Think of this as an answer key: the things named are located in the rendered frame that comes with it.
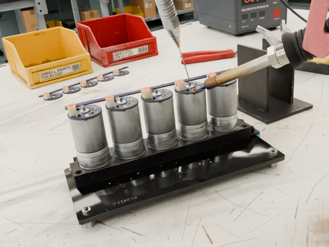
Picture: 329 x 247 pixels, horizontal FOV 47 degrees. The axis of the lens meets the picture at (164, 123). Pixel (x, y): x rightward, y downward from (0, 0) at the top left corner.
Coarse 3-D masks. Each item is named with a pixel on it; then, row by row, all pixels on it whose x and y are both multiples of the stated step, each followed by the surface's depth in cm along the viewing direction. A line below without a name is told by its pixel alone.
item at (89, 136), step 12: (72, 120) 27; (84, 120) 26; (96, 120) 27; (72, 132) 27; (84, 132) 27; (96, 132) 27; (84, 144) 27; (96, 144) 27; (84, 156) 28; (96, 156) 28; (108, 156) 29; (84, 168) 28; (96, 168) 28
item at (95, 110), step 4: (76, 108) 28; (80, 108) 28; (88, 108) 28; (92, 108) 28; (96, 108) 27; (100, 108) 28; (68, 112) 28; (88, 112) 27; (92, 112) 27; (96, 112) 27; (100, 112) 27; (68, 116) 27; (72, 116) 27; (76, 116) 27; (80, 116) 27; (84, 116) 27; (88, 116) 26; (92, 116) 26
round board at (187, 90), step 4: (192, 84) 30; (196, 84) 30; (200, 84) 30; (188, 88) 29; (192, 88) 29; (180, 92) 29; (184, 92) 29; (188, 92) 29; (192, 92) 29; (196, 92) 29
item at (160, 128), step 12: (156, 96) 29; (144, 108) 29; (156, 108) 28; (168, 108) 29; (144, 120) 30; (156, 120) 29; (168, 120) 29; (156, 132) 29; (168, 132) 29; (156, 144) 30; (168, 144) 30
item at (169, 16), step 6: (156, 0) 24; (162, 0) 24; (168, 0) 24; (162, 6) 24; (168, 6) 24; (174, 6) 24; (162, 12) 24; (168, 12) 24; (174, 12) 24; (162, 18) 25; (168, 18) 24; (174, 18) 25; (168, 24) 25; (174, 24) 25
